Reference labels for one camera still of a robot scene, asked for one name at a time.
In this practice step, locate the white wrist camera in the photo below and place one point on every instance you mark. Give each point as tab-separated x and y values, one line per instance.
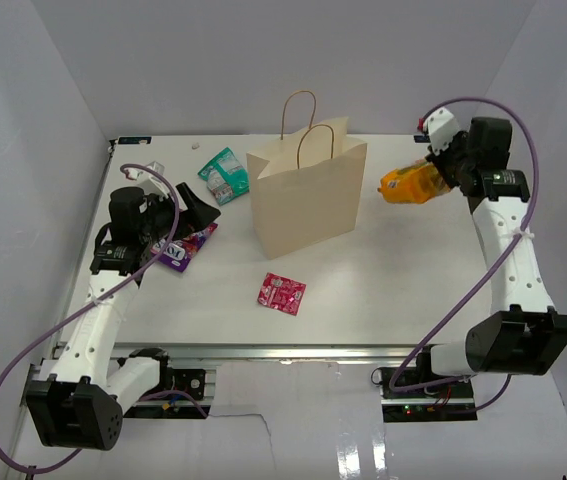
148	182
441	126

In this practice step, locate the teal snack packet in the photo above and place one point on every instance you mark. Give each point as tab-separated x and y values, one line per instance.
225	177

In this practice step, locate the purple Fox's candy bag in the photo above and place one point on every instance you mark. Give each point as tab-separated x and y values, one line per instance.
179	253

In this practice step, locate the red snack packet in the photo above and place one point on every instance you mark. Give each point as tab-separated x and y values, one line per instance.
281	294

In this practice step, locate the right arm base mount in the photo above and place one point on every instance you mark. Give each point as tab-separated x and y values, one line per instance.
446	403

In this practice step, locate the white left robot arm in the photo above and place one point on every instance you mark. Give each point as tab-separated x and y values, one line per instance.
81	404

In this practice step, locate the left XDOF label sticker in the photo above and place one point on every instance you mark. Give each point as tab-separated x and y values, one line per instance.
134	140

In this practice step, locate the xdof label sticker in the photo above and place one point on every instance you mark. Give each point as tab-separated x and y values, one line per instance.
421	139
134	140

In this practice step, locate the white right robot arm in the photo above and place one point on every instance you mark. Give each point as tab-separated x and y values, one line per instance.
524	333

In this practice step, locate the right XDOF label sticker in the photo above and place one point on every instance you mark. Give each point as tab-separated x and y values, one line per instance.
421	139

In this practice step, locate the aluminium front frame rail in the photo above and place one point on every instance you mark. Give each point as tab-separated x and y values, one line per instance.
366	353

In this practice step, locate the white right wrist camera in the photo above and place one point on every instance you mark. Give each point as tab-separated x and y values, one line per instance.
441	126

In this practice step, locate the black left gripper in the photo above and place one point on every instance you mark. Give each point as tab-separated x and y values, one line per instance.
198	214

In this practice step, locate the beige paper bag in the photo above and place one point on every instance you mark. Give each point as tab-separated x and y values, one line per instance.
305	187

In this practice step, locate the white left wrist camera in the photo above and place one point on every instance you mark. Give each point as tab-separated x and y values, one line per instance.
148	182

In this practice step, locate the orange gummy snack bag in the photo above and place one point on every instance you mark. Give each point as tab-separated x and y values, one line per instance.
414	184

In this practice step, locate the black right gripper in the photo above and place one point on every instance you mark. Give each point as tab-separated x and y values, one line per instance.
457	142

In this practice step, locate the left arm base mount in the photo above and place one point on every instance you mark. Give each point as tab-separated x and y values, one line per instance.
179	394

